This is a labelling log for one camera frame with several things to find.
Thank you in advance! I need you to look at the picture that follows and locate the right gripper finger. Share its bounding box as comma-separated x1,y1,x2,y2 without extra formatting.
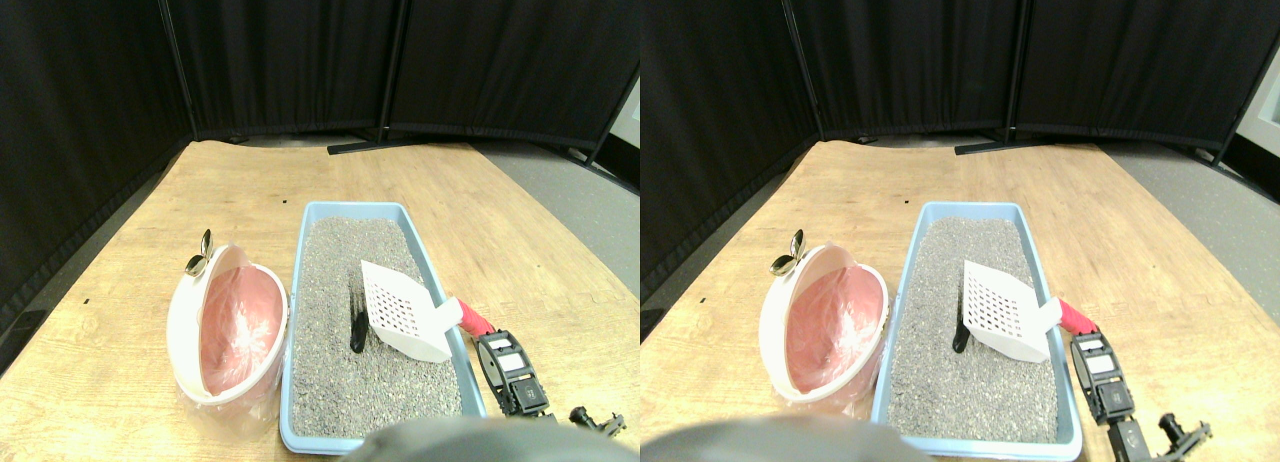
475,332,507,411
1078,332,1136,425
1069,336,1101,423
487,330,550,417

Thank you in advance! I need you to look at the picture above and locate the black curtain stand pole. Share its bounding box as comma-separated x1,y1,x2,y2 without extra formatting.
776,0,826,141
1006,0,1035,141
376,0,413,141
153,0,197,141
1213,62,1280,167
588,70,640,167

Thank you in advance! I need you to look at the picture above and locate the blue litter tray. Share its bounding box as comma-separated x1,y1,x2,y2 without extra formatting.
279,202,488,455
871,202,1083,461

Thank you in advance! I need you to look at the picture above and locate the white scoop with red handle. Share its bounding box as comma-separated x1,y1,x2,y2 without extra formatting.
360,260,496,364
962,260,1101,364

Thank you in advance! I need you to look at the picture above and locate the black curtain stand foot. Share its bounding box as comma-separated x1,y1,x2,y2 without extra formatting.
327,132,471,156
0,307,47,348
955,132,1101,156

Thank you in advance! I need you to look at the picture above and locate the black lump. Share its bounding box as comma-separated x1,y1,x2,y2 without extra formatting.
952,287,973,354
349,287,369,354

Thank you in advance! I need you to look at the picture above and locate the white bin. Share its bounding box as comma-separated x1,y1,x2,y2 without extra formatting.
758,229,890,403
166,229,291,413

